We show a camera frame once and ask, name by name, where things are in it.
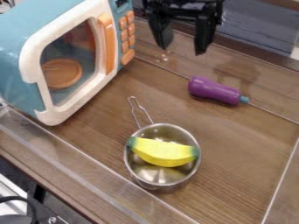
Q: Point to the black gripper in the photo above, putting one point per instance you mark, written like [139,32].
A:
[206,11]

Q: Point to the yellow toy banana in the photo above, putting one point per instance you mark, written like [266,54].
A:
[162,153]

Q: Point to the purple toy eggplant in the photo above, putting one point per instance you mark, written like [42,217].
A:
[206,88]

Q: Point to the blue toy microwave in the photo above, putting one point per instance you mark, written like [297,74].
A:
[63,48]

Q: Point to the clear acrylic barrier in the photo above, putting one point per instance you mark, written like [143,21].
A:
[100,194]

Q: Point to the silver pot with handle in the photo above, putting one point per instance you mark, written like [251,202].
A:
[152,177]

